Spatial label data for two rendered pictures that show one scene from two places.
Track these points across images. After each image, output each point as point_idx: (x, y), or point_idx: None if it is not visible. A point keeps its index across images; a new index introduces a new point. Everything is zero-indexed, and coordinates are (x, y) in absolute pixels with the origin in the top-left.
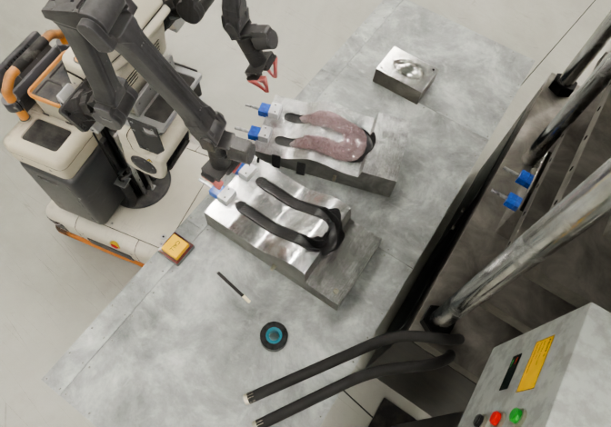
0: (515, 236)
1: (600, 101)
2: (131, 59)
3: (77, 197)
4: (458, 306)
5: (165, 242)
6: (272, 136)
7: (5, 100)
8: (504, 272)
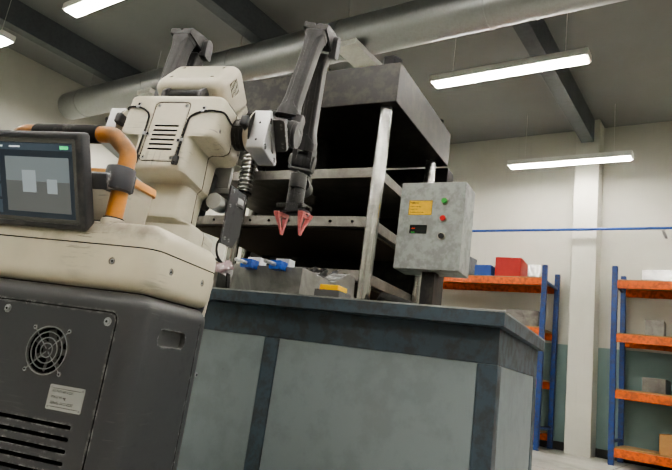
0: (320, 268)
1: (259, 223)
2: (324, 75)
3: (193, 372)
4: (371, 267)
5: (324, 296)
6: None
7: (132, 164)
8: (379, 207)
